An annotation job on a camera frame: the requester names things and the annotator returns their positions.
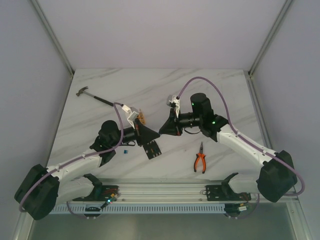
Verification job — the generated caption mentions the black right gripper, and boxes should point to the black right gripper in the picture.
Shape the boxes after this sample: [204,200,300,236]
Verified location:
[158,107,202,136]

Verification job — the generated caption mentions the black fuse box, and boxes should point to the black fuse box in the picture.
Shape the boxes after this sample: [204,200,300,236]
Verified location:
[142,140,162,160]

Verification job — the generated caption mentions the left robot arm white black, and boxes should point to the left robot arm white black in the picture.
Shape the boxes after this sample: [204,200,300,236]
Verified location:
[14,118,160,220]

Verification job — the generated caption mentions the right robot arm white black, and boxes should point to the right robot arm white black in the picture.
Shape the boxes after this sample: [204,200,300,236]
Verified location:
[159,93,298,203]

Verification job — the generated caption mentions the orange terminal block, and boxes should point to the orange terminal block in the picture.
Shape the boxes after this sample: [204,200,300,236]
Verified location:
[138,109,146,125]

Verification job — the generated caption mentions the orange handled pliers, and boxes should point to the orange handled pliers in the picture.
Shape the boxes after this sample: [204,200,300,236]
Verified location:
[193,141,207,174]

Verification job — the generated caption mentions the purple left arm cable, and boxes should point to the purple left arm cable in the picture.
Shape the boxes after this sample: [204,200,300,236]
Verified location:
[19,101,126,221]

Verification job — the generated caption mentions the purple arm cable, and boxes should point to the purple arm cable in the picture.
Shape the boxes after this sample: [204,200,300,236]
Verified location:
[19,101,126,221]
[176,76,306,220]

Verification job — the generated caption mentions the aluminium rail frame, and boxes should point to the aluminium rail frame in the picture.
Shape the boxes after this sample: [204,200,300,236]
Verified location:
[67,178,298,203]

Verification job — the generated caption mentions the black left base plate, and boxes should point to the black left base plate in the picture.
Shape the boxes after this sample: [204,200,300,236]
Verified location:
[73,185,119,202]

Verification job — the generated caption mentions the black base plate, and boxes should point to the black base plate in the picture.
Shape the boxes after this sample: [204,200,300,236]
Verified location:
[73,185,119,202]
[205,185,252,202]

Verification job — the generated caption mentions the claw hammer black handle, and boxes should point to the claw hammer black handle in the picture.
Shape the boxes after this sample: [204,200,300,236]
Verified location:
[76,86,114,107]

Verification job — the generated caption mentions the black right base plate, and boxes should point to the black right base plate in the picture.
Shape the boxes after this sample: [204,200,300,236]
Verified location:
[205,185,252,202]

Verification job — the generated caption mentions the white slotted cable duct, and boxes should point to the white slotted cable duct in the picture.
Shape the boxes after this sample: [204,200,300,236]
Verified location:
[50,203,226,215]

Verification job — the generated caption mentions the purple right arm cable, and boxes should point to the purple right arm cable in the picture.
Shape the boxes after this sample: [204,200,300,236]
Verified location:
[176,76,306,220]

